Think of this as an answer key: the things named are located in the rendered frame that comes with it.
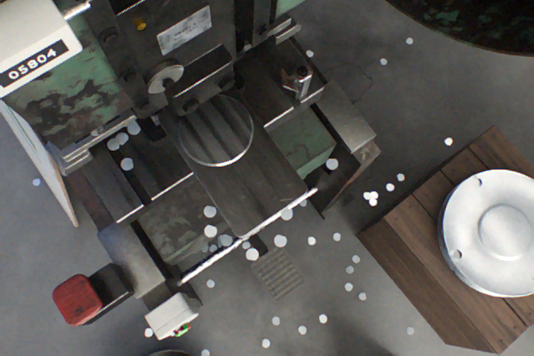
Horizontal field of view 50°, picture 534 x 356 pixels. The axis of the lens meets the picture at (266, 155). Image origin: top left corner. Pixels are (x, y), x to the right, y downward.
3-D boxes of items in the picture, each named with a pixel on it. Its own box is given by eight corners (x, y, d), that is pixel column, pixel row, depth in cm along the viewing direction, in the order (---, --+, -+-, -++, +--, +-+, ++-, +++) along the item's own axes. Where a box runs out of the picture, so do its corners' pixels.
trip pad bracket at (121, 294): (148, 293, 112) (128, 291, 94) (105, 323, 111) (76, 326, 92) (132, 268, 114) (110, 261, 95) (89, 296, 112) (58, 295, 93)
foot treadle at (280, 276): (304, 281, 154) (306, 280, 149) (274, 303, 153) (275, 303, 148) (186, 111, 165) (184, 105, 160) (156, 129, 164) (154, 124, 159)
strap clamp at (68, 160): (148, 125, 102) (137, 105, 92) (65, 176, 99) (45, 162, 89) (130, 98, 103) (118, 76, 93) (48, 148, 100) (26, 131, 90)
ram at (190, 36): (254, 81, 85) (260, -32, 57) (169, 135, 83) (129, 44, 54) (191, -5, 88) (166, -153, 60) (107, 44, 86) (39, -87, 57)
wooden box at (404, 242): (538, 261, 169) (612, 249, 136) (446, 345, 162) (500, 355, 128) (446, 158, 176) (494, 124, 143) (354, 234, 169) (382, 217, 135)
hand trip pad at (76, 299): (114, 307, 96) (104, 307, 88) (83, 328, 95) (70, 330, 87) (93, 272, 97) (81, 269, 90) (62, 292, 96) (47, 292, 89)
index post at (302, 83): (308, 92, 105) (315, 71, 96) (295, 101, 104) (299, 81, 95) (299, 80, 105) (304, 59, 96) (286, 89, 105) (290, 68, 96)
